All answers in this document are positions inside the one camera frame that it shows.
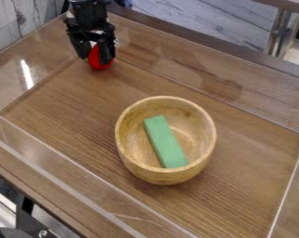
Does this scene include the clear acrylic tray wall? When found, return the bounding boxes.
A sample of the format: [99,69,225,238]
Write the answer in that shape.
[0,114,193,238]

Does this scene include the green rectangular block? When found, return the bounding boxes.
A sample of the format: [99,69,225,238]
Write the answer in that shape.
[144,115,189,168]

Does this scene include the red plush strawberry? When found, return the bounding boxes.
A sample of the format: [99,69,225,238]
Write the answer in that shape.
[88,46,115,71]

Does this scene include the black table leg clamp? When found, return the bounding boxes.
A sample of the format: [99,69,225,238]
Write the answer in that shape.
[16,197,60,238]

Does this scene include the metal stool frame background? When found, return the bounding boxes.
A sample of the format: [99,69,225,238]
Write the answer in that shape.
[266,9,299,59]

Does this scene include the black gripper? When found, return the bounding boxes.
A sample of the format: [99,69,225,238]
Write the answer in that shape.
[64,18,116,65]

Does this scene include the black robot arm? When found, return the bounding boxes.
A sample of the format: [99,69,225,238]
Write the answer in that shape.
[64,0,116,70]

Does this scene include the wooden bowl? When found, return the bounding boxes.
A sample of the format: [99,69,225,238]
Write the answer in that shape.
[115,96,218,185]

